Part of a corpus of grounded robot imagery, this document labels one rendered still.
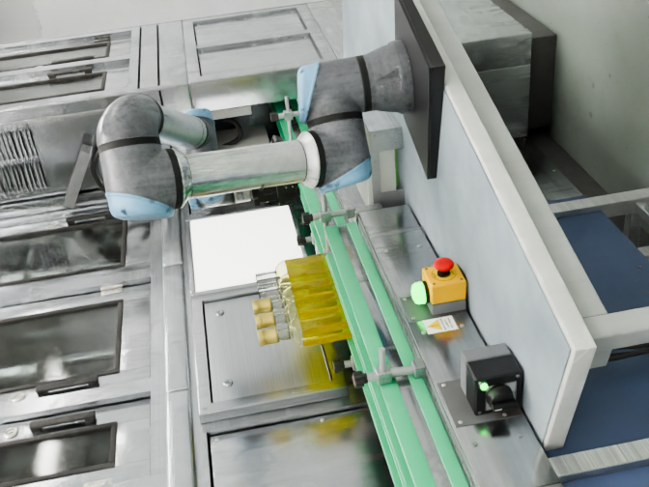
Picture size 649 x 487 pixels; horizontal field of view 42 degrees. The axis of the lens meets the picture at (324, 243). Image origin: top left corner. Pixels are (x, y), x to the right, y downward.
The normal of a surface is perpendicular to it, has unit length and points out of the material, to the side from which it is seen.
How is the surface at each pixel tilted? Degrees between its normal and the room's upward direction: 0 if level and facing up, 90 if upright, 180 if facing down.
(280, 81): 90
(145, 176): 106
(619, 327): 90
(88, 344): 90
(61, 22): 90
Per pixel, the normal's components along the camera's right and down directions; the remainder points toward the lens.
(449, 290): 0.18, 0.51
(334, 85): 0.05, -0.02
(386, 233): -0.09, -0.85
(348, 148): 0.36, -0.08
